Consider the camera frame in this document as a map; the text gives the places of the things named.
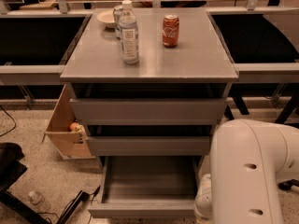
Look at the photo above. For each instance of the grey bottom drawer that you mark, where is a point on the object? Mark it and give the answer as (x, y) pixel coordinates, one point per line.
(147, 187)

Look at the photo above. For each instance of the grey drawer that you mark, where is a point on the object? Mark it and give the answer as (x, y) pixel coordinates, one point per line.
(148, 111)
(149, 145)
(147, 187)

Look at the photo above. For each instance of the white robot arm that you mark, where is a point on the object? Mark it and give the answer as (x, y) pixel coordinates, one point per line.
(247, 159)

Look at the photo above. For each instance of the grey drawer cabinet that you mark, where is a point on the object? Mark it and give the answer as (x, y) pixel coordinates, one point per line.
(197, 68)

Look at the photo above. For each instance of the grey middle drawer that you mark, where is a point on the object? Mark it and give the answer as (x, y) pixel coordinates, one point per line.
(149, 145)

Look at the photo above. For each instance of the grey top drawer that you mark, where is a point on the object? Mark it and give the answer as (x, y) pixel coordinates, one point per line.
(148, 111)

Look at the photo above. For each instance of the black caster wheel right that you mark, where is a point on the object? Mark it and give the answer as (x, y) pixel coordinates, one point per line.
(287, 185)

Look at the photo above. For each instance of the black bar on floor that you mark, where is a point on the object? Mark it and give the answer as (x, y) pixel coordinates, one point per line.
(71, 207)

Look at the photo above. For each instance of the orange fruit in box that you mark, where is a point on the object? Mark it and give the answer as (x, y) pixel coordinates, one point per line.
(73, 126)

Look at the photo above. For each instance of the cardboard box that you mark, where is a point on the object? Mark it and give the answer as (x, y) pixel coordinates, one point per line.
(70, 144)

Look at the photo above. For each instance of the plastic bottle on floor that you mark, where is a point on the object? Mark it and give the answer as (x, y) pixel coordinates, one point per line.
(38, 201)

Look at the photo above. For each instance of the red cola can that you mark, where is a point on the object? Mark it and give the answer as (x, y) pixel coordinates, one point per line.
(170, 30)

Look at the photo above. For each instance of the clear plastic water bottle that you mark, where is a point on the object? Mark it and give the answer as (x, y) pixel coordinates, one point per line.
(129, 33)

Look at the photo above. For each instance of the black chair base left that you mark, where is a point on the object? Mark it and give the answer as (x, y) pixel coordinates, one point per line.
(10, 171)

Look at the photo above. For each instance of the white ceramic bowl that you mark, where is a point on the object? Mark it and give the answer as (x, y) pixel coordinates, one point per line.
(106, 17)

